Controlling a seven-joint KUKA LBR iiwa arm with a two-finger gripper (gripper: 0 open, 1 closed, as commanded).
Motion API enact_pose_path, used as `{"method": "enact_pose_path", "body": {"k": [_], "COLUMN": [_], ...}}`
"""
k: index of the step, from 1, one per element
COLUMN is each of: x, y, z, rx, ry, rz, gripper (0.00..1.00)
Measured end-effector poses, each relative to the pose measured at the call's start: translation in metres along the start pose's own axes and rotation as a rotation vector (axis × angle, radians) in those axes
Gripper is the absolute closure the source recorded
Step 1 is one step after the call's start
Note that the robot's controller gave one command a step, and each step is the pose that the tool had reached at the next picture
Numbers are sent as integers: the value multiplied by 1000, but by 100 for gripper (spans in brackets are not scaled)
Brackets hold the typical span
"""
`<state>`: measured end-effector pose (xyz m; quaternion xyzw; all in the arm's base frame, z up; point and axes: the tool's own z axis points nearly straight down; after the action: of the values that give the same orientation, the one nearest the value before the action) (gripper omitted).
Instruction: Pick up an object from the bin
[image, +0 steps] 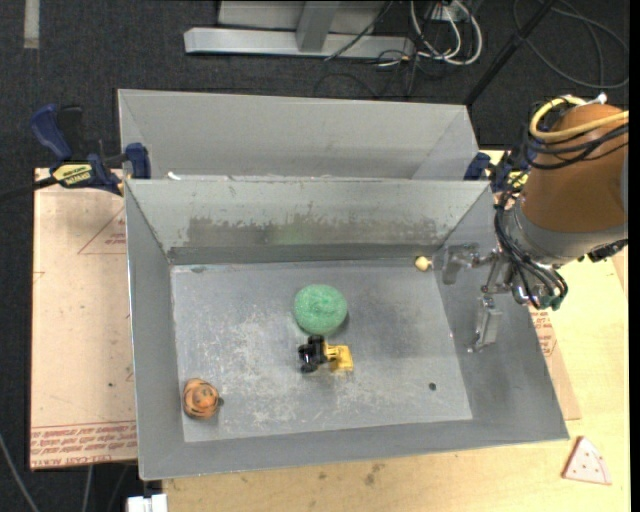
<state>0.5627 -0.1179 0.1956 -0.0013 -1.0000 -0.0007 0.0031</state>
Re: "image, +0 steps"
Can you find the brown cardboard board, red print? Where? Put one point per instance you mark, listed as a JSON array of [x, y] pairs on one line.
[[80, 325]]

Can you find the orange striped toy tiger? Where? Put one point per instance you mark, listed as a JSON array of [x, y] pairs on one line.
[[200, 398]]

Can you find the grey metal bin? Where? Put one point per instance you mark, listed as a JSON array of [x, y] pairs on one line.
[[310, 390]]

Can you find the black cylinder on white bracket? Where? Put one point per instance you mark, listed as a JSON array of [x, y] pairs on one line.
[[606, 251]]

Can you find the pink triangular sanding pad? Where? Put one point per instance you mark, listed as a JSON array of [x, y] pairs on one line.
[[588, 462]]

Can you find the small beige knob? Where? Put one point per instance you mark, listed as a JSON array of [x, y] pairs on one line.
[[422, 263]]

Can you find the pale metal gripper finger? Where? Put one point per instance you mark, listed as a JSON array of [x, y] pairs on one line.
[[452, 267], [487, 322]]

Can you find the yellow and black toy vehicle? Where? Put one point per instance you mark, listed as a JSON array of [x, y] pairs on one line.
[[327, 354]]

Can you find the green round sponge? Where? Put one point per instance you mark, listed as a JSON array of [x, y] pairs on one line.
[[320, 309]]

